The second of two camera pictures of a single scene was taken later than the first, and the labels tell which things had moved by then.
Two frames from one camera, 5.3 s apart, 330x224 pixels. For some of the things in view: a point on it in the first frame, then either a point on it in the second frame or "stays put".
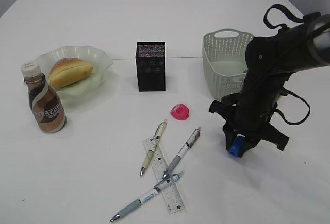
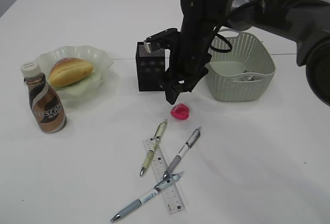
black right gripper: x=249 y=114 to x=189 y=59
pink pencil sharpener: x=180 y=112 stays put
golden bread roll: x=68 y=71 stays put
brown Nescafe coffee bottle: x=46 y=107 stays put
